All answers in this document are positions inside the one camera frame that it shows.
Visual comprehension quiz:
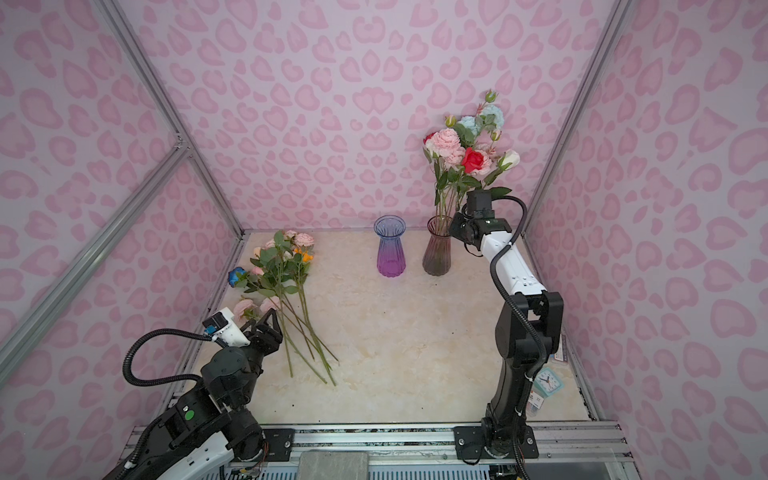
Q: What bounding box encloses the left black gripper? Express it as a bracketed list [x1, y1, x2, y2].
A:
[236, 308, 283, 408]

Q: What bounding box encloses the smoky pink glass vase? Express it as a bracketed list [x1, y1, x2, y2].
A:
[422, 215, 452, 277]

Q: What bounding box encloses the pink flower sprig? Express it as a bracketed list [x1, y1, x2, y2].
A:
[474, 129, 502, 179]

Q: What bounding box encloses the pink carnation sprig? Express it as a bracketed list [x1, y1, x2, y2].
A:
[428, 115, 466, 232]

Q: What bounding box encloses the purple blue glass vase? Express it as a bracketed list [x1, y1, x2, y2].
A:
[374, 215, 406, 278]

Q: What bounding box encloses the small red rose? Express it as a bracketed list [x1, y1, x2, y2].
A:
[433, 148, 486, 235]

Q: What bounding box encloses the white rose long stem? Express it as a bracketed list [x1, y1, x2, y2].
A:
[483, 150, 521, 187]

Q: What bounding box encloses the light blue flower sprig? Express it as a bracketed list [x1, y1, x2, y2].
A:
[452, 90, 505, 147]

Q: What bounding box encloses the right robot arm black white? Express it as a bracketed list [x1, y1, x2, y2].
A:
[450, 187, 564, 464]

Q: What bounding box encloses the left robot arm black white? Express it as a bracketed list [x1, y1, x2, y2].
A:
[106, 309, 283, 479]

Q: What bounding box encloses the pink flower sprig low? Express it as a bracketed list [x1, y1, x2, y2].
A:
[232, 295, 283, 379]

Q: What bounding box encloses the orange flower stem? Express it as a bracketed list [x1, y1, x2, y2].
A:
[294, 247, 337, 386]

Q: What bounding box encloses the small clock card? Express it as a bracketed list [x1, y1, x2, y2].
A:
[533, 367, 564, 399]

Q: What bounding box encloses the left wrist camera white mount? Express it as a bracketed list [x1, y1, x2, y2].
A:
[202, 308, 250, 348]

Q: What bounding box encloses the blue flower at wall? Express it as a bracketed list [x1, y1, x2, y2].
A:
[228, 266, 249, 288]

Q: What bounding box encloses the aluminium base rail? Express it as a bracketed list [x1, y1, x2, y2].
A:
[110, 419, 640, 480]

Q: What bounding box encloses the grey block on rail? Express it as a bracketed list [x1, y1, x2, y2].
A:
[296, 450, 369, 480]

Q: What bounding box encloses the left black corrugated cable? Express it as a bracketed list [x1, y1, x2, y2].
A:
[121, 327, 214, 388]

